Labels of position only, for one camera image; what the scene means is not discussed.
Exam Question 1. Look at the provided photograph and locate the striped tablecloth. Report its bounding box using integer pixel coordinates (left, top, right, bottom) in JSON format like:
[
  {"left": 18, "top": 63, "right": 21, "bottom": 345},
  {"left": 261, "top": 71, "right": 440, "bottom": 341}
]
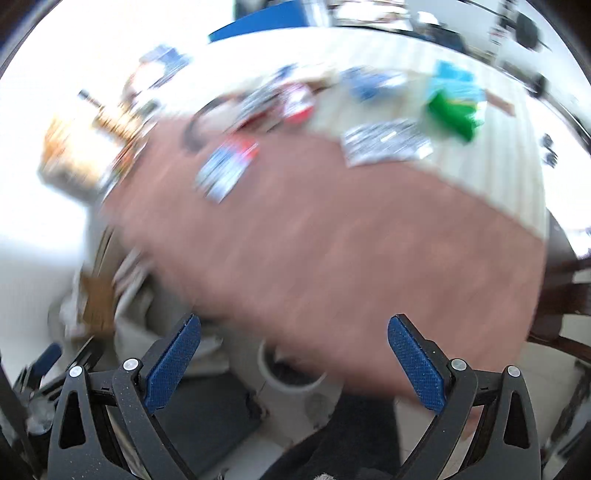
[{"left": 199, "top": 28, "right": 549, "bottom": 239}]

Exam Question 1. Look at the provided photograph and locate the blue red milk carton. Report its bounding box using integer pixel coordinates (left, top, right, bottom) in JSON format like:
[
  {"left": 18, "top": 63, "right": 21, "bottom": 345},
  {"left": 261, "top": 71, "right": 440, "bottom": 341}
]
[{"left": 193, "top": 136, "right": 259, "bottom": 204}]

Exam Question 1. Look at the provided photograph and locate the green snack bag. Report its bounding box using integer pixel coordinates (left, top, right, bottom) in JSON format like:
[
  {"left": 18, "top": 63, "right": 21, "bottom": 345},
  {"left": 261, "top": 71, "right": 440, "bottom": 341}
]
[{"left": 426, "top": 61, "right": 488, "bottom": 143}]

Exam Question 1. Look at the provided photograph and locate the brown table mat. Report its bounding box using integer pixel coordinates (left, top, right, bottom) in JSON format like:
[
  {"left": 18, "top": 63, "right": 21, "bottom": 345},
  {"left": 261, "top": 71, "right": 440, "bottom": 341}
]
[{"left": 103, "top": 120, "right": 545, "bottom": 396}]

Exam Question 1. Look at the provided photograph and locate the cardboard box on floor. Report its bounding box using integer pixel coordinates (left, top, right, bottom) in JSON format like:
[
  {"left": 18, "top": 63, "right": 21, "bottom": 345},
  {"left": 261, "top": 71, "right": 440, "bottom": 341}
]
[{"left": 80, "top": 271, "right": 116, "bottom": 338}]

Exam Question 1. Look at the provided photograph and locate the red white snack wrapper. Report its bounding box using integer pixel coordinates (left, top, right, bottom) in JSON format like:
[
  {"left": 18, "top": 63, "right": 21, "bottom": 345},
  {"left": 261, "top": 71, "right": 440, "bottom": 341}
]
[{"left": 229, "top": 64, "right": 315, "bottom": 131}]

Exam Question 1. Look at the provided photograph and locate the white round trash bin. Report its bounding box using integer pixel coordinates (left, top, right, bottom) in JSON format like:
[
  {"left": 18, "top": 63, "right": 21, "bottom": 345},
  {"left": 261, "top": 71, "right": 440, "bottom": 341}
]
[{"left": 256, "top": 341, "right": 342, "bottom": 449}]

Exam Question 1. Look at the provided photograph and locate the silver pill blister pack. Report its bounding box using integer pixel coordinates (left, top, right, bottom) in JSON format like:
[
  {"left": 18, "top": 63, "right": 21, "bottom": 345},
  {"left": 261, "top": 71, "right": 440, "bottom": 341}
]
[{"left": 341, "top": 119, "right": 434, "bottom": 167}]

